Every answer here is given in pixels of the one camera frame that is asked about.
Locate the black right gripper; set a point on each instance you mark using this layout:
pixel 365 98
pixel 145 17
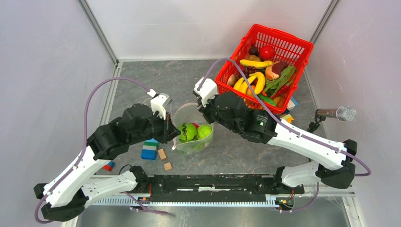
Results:
pixel 204 108

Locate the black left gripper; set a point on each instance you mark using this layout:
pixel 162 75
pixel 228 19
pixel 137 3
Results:
pixel 169 130

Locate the green toy lime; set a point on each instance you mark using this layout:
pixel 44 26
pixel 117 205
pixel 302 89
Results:
pixel 203 131

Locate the clear zip top bag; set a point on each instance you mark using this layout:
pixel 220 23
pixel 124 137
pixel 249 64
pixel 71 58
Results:
pixel 188 113

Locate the single yellow toy banana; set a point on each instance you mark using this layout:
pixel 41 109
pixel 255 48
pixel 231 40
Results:
pixel 255 64

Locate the red toy tomato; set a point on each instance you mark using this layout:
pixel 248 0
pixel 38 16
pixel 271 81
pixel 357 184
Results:
pixel 267 52

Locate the green toy lettuce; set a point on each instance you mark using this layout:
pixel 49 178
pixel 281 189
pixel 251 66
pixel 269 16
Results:
pixel 192 147

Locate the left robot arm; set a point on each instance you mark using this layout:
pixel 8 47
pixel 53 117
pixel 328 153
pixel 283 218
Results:
pixel 65 197

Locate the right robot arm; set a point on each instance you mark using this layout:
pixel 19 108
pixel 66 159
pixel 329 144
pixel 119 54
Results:
pixel 330 162

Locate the wooden cube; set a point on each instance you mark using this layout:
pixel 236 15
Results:
pixel 162 154
pixel 168 166

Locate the blue green block stack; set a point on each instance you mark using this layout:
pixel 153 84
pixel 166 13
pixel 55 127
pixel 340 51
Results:
pixel 149 149

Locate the yellow toy bananas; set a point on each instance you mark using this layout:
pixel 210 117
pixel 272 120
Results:
pixel 257 79

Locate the orange toy tangerine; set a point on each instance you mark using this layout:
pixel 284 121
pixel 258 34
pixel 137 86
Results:
pixel 249 91

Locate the purple toy grapes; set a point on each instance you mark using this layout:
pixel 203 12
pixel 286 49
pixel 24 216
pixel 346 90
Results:
pixel 249 70

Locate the red blue small block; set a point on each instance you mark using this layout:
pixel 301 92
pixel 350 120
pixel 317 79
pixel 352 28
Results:
pixel 109 167

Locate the brown toy potato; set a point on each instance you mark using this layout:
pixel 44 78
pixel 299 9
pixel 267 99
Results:
pixel 252 58

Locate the dark green leafy vegetable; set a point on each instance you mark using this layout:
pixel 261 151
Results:
pixel 286 74

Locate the dark purple toy fig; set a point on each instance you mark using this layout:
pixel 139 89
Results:
pixel 253 50

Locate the yellow green block pile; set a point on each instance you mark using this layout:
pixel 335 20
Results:
pixel 286 115

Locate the red plastic basket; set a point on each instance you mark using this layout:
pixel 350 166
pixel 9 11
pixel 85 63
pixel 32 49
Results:
pixel 288 48

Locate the silver microphone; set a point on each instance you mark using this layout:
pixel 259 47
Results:
pixel 343 113

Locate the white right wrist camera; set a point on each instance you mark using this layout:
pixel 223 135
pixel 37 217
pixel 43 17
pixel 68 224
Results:
pixel 206 91

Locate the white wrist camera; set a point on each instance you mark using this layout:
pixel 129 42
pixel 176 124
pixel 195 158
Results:
pixel 158 103
pixel 206 91

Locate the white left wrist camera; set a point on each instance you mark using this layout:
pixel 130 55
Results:
pixel 158 103

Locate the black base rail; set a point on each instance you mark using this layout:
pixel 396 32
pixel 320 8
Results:
pixel 213 188

